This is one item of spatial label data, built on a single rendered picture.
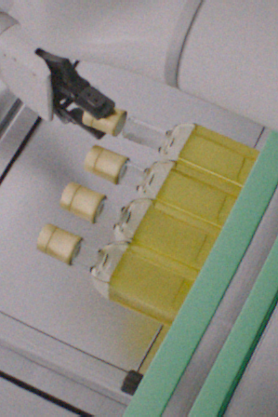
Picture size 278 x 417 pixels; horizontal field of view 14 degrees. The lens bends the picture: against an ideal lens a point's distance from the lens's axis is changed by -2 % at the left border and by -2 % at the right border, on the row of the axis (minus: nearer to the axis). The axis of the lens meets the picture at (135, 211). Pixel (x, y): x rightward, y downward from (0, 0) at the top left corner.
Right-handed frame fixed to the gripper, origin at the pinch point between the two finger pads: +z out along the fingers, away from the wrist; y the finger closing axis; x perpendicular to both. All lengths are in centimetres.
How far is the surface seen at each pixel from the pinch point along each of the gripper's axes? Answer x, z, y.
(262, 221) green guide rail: -5.0, 27.6, 13.4
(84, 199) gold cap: -10.4, 7.9, 1.8
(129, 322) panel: -13.5, 17.6, -12.7
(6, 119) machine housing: -2.0, -15.1, -13.7
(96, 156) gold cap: -5.2, 4.9, 1.5
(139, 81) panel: 14.0, -5.0, -12.2
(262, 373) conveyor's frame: -18.8, 38.4, 15.2
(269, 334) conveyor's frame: -15.3, 36.3, 15.3
